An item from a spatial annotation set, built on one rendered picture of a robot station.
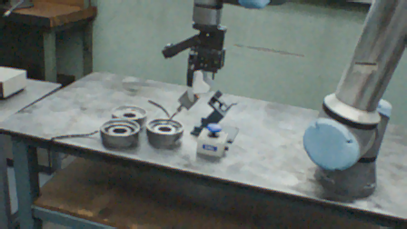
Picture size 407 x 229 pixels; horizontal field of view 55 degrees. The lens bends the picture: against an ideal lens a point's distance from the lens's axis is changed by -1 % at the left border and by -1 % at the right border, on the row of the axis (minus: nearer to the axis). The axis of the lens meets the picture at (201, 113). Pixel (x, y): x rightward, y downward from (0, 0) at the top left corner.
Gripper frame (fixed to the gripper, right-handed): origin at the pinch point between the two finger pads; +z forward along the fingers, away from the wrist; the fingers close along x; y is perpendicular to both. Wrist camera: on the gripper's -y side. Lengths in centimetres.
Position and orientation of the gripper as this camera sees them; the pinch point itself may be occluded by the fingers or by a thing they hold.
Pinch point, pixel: (192, 95)
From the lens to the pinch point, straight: 109.2
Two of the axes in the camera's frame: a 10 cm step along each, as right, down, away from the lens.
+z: -1.0, 9.2, 3.8
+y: 9.5, 2.0, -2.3
